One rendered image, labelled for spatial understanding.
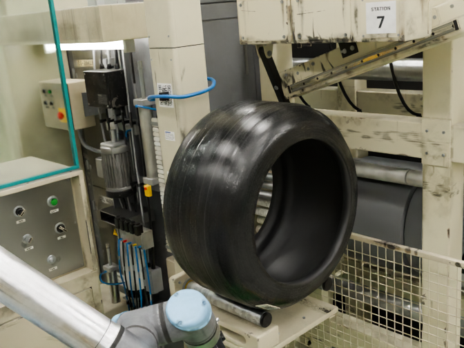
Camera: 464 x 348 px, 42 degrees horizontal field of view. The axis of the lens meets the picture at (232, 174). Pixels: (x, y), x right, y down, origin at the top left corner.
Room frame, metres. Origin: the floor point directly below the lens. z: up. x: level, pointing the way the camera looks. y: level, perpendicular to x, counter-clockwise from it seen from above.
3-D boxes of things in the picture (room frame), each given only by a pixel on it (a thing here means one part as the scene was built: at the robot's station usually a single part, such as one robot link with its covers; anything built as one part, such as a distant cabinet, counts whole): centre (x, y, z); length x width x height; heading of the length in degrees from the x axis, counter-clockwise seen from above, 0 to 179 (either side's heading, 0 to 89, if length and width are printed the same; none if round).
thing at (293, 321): (1.74, -0.05, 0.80); 0.37 x 0.36 x 0.02; 132
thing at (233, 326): (1.65, 0.06, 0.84); 0.36 x 0.09 x 0.06; 42
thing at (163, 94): (1.92, 0.14, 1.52); 0.19 x 0.19 x 0.06; 42
